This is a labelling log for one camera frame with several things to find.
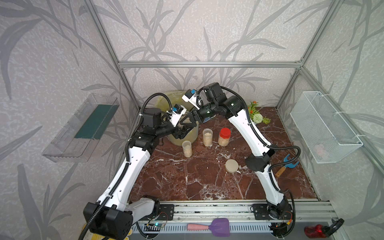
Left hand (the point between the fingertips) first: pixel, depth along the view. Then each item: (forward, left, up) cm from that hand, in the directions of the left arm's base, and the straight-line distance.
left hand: (187, 122), depth 70 cm
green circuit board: (-38, +15, -32) cm, 52 cm away
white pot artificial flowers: (+19, -42, -17) cm, 49 cm away
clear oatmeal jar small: (-1, +1, -24) cm, 25 cm away
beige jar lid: (-8, -26, -34) cm, 43 cm away
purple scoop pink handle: (-39, -16, -31) cm, 52 cm away
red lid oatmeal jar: (+6, -21, -21) cm, 30 cm away
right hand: (+1, +2, +2) cm, 3 cm away
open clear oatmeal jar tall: (+10, -11, -25) cm, 29 cm away
